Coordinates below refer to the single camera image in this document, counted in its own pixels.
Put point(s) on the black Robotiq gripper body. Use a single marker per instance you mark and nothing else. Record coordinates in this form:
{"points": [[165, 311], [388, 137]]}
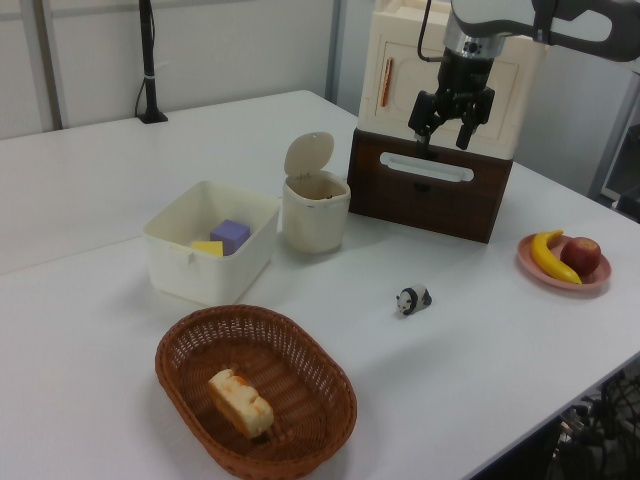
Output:
{"points": [[465, 75]]}

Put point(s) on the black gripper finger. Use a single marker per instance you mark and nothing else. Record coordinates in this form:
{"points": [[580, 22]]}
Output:
{"points": [[422, 112], [479, 115]]}

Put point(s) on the cream trash can with lid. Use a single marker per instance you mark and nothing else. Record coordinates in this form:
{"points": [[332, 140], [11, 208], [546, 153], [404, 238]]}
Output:
{"points": [[312, 225]]}

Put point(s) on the white grey Franka robot arm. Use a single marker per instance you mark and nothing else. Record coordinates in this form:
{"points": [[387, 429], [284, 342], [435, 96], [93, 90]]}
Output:
{"points": [[570, 25]]}

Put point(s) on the cream toy microwave oven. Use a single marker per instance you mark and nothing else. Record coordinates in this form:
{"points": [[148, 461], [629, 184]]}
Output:
{"points": [[395, 40]]}

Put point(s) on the dark brown wooden drawer cabinet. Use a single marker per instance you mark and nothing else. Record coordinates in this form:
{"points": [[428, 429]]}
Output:
{"points": [[430, 205]]}

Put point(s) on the yellow toy banana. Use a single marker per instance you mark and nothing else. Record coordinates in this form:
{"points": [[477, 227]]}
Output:
{"points": [[545, 257]]}

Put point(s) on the red toy apple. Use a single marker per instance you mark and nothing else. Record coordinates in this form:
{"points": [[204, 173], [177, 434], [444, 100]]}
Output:
{"points": [[581, 254]]}

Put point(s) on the small panda figurine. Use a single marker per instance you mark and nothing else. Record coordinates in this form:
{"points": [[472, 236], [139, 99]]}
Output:
{"points": [[415, 299]]}

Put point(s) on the pink plate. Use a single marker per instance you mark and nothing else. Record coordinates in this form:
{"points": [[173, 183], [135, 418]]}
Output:
{"points": [[600, 275]]}

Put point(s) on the purple cube block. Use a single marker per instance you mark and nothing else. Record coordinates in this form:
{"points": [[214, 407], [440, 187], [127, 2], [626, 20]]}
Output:
{"points": [[231, 235]]}

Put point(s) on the yellow cube block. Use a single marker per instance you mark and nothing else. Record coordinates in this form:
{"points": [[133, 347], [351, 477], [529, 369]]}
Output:
{"points": [[209, 248]]}

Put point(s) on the white plastic storage box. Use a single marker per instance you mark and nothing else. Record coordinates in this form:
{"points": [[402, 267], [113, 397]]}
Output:
{"points": [[200, 280]]}

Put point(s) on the black clamp base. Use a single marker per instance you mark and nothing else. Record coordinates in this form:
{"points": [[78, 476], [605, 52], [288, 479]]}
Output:
{"points": [[148, 55]]}

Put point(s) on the brown wicker basket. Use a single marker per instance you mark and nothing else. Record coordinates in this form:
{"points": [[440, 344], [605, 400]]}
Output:
{"points": [[305, 425]]}

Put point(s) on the toy bread piece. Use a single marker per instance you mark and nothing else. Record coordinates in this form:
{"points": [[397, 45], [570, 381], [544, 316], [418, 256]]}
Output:
{"points": [[240, 405]]}

